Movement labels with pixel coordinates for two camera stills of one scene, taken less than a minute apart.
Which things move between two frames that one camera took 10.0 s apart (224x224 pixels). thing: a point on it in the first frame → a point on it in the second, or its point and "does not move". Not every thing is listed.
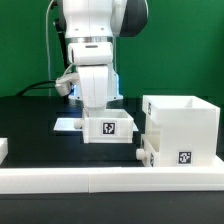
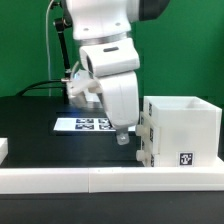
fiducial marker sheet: [67, 124] does not move
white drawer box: [106, 126] → [149, 131]
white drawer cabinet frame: [189, 130] does not move
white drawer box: [149, 152] does not move
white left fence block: [3, 149] does not move
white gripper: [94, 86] → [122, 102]
